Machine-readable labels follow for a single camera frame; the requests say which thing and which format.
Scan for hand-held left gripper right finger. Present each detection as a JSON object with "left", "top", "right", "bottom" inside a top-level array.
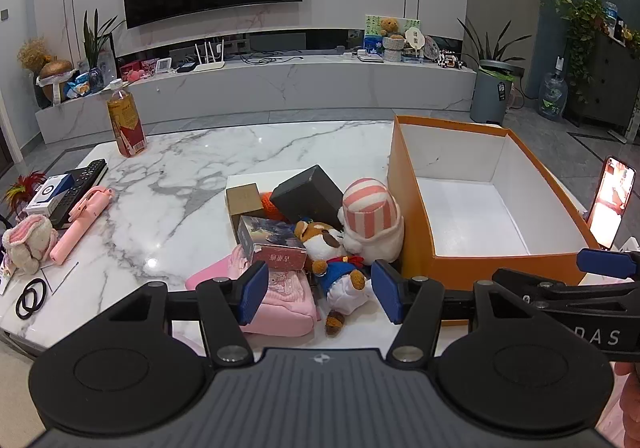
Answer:
[{"left": 371, "top": 259, "right": 551, "bottom": 365}]

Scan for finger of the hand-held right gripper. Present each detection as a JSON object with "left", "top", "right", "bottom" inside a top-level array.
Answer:
[
  {"left": 576, "top": 248, "right": 640, "bottom": 279},
  {"left": 492, "top": 267, "right": 640, "bottom": 313}
]

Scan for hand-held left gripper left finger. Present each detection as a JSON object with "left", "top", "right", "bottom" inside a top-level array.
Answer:
[{"left": 82, "top": 261, "right": 271, "bottom": 365}]

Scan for pink fabric pouch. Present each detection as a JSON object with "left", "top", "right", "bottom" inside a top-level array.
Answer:
[{"left": 185, "top": 247, "right": 319, "bottom": 340}]

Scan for printed box red side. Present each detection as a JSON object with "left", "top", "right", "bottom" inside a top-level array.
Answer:
[{"left": 237, "top": 215, "right": 308, "bottom": 271}]

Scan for brown dog plush toy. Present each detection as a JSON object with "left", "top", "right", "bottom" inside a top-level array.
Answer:
[{"left": 293, "top": 220, "right": 373, "bottom": 338}]

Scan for pink striped white plush toy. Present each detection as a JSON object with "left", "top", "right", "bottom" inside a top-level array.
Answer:
[{"left": 337, "top": 179, "right": 405, "bottom": 266}]

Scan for black box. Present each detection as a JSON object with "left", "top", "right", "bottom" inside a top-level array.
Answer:
[{"left": 270, "top": 165, "right": 345, "bottom": 231}]

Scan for orange cardboard box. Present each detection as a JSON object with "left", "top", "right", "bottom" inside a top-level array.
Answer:
[{"left": 386, "top": 115, "right": 602, "bottom": 326}]

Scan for person's right hand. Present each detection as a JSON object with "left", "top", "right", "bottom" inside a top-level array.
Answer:
[{"left": 614, "top": 362, "right": 640, "bottom": 448}]

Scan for smartphone with red case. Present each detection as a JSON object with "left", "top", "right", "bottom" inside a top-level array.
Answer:
[{"left": 586, "top": 155, "right": 637, "bottom": 251}]

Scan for orange knitted item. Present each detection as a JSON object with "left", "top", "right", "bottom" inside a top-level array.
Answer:
[{"left": 260, "top": 191, "right": 288, "bottom": 223}]

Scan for brown cardboard box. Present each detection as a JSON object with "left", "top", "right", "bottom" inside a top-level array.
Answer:
[{"left": 225, "top": 183, "right": 265, "bottom": 231}]

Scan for clear water jug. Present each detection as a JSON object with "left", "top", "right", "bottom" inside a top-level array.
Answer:
[{"left": 538, "top": 56, "right": 569, "bottom": 123}]

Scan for dark grey cabinet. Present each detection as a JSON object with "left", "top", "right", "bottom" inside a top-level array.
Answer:
[{"left": 564, "top": 32, "right": 640, "bottom": 129}]

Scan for black remote control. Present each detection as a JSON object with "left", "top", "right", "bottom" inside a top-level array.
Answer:
[{"left": 49, "top": 158, "right": 109, "bottom": 229}]

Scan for marble television console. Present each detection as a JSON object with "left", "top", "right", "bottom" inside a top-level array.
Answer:
[{"left": 35, "top": 52, "right": 478, "bottom": 145}]

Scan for tea drink bottle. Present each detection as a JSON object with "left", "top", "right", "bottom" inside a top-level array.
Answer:
[{"left": 107, "top": 80, "right": 147, "bottom": 158}]

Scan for white and blue box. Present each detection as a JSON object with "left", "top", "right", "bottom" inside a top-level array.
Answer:
[{"left": 24, "top": 172, "right": 77, "bottom": 217}]

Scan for trailing vine plant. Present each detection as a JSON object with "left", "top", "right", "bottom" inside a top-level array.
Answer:
[{"left": 554, "top": 0, "right": 610, "bottom": 101}]

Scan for pink white bunny plush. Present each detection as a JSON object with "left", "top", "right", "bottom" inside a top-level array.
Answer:
[{"left": 2, "top": 215, "right": 59, "bottom": 275}]

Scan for white wifi router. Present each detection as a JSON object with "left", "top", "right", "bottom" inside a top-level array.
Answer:
[{"left": 192, "top": 41, "right": 226, "bottom": 74}]

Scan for dark green leafy plant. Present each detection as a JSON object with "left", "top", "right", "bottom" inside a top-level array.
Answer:
[{"left": 457, "top": 16, "right": 533, "bottom": 81}]

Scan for pink gift box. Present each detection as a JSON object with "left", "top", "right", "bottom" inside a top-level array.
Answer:
[{"left": 119, "top": 58, "right": 160, "bottom": 82}]

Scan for colourful feather toy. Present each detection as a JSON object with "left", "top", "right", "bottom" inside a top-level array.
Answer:
[{"left": 2, "top": 171, "right": 47, "bottom": 219}]

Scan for white round fan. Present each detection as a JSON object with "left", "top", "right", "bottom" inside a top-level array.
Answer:
[{"left": 404, "top": 27, "right": 427, "bottom": 52}]

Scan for blue snack packet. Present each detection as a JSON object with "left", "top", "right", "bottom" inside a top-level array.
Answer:
[{"left": 64, "top": 76, "right": 92, "bottom": 97}]

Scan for green printed board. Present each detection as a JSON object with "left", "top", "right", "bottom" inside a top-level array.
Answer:
[{"left": 364, "top": 13, "right": 422, "bottom": 61}]

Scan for golden mushroom ornament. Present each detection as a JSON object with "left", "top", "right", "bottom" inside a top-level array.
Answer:
[{"left": 38, "top": 58, "right": 77, "bottom": 106}]

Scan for long-leaf potted plant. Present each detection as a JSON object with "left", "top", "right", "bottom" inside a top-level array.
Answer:
[{"left": 81, "top": 8, "right": 127, "bottom": 93}]

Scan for dried flower bunch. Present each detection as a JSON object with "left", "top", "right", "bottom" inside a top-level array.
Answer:
[{"left": 16, "top": 37, "right": 54, "bottom": 74}]

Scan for black hair tie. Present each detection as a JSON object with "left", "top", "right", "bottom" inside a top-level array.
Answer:
[
  {"left": 14, "top": 284, "right": 41, "bottom": 321},
  {"left": 21, "top": 278, "right": 49, "bottom": 315}
]

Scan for black cables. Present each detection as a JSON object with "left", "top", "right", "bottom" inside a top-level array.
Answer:
[{"left": 239, "top": 49, "right": 306, "bottom": 65}]

